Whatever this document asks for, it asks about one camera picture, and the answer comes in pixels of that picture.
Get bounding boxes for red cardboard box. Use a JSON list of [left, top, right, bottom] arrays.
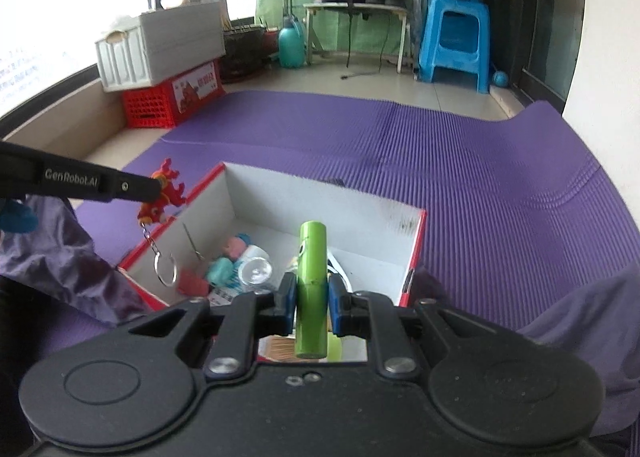
[[117, 162, 428, 363]]

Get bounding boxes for red plastic crate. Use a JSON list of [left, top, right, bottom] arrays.
[[122, 60, 226, 129]]

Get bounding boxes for dark sliding door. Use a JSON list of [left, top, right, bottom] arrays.
[[480, 0, 586, 108]]

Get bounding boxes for pink doll keychain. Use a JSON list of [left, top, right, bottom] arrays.
[[222, 233, 253, 260]]

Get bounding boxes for toothpick jar with green cap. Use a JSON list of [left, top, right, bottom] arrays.
[[265, 334, 343, 363]]

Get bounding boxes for person's left hand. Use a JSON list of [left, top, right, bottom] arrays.
[[0, 197, 39, 236]]

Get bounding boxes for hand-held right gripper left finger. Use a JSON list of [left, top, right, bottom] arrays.
[[127, 272, 298, 380]]

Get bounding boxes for green tube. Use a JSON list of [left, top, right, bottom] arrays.
[[293, 220, 329, 359]]

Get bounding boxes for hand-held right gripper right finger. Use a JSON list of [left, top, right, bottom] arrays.
[[327, 274, 541, 379]]

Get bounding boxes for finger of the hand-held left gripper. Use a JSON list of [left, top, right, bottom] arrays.
[[0, 140, 168, 203]]

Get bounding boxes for white folding crate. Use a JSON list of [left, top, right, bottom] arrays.
[[95, 1, 227, 93]]

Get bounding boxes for teal spray bottle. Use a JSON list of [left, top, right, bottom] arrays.
[[277, 17, 307, 69]]

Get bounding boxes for blue plastic stool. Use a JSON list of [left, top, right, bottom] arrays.
[[417, 0, 492, 93]]

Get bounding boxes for black cable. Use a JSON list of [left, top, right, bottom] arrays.
[[341, 12, 396, 80]]

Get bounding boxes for purple foam mat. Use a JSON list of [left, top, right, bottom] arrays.
[[0, 90, 640, 438]]

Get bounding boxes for red fish keychain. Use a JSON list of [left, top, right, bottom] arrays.
[[137, 158, 188, 288]]

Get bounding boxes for white tube with teal cap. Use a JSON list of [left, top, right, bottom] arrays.
[[206, 257, 256, 309]]

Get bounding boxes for white folding table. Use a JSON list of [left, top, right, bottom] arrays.
[[303, 2, 410, 74]]

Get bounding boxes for clear jar of pins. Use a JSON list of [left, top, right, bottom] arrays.
[[235, 257, 276, 294]]

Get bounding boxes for grey purple cloth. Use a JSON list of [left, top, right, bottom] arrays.
[[0, 194, 640, 438]]

